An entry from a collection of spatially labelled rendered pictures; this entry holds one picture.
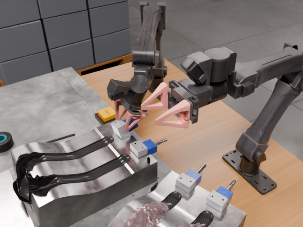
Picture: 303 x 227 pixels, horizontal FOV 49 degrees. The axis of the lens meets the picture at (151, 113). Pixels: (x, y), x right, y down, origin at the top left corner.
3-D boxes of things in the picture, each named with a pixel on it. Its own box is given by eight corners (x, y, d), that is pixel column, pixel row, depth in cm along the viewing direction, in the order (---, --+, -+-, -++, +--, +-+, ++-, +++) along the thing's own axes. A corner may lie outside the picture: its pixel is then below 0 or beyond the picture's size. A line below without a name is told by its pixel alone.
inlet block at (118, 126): (145, 117, 121) (141, 105, 118) (152, 121, 117) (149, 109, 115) (115, 135, 116) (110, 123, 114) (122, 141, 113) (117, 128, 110)
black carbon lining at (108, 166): (110, 138, 116) (108, 117, 110) (135, 166, 105) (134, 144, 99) (9, 180, 100) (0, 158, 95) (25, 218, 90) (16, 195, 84)
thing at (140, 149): (162, 141, 116) (163, 129, 113) (171, 149, 112) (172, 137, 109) (130, 155, 110) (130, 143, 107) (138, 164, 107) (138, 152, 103)
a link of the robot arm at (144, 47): (157, 55, 101) (167, -6, 118) (128, 53, 102) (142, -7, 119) (158, 81, 111) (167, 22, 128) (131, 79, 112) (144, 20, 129)
